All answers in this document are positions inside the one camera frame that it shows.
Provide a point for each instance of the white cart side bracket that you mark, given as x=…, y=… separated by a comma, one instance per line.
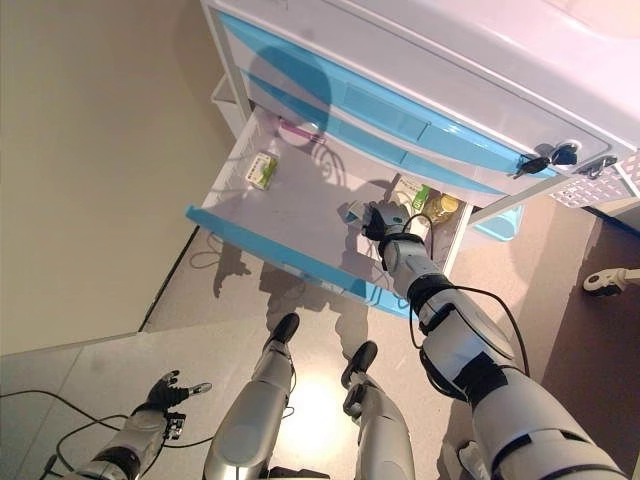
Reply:
x=216, y=100

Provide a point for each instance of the silver right robot leg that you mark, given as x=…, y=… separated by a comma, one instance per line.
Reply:
x=380, y=430

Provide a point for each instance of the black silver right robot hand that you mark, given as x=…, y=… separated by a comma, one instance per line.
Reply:
x=390, y=220

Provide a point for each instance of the silver robot leg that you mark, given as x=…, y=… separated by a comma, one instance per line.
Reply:
x=380, y=430
x=250, y=415

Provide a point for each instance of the yellow medicine bottle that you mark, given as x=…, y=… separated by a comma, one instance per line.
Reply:
x=442, y=210

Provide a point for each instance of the blue fronted cart drawer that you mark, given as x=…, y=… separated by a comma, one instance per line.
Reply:
x=440, y=165
x=300, y=65
x=300, y=210

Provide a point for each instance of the black cart keys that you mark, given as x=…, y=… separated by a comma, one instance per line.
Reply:
x=562, y=156

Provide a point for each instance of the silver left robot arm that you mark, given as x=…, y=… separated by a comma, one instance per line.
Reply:
x=135, y=435

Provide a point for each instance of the white plastic side basket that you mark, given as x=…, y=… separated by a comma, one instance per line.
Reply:
x=590, y=190

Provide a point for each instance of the white medical cart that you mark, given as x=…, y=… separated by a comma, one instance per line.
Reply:
x=525, y=45

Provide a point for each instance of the white medicine carton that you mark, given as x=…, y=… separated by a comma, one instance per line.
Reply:
x=405, y=186

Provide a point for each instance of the silver cart side latch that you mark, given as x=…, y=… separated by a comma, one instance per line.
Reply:
x=597, y=167

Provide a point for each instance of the white locked cart drawer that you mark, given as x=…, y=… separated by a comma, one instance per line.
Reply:
x=450, y=97

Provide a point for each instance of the green white medicine box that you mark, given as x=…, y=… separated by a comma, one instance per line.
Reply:
x=261, y=171

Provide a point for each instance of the blue lidded waste bin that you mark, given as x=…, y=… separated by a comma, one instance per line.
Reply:
x=500, y=225

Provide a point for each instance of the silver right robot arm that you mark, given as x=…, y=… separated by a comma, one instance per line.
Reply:
x=450, y=340

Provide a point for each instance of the silver left robot leg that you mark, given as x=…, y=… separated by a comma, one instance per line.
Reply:
x=250, y=415

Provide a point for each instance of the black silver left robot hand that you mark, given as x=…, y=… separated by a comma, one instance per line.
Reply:
x=162, y=397

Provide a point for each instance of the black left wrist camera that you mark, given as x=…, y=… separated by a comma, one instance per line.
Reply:
x=175, y=427

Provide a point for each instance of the white blue medicine box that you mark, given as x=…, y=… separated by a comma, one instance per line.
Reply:
x=355, y=212

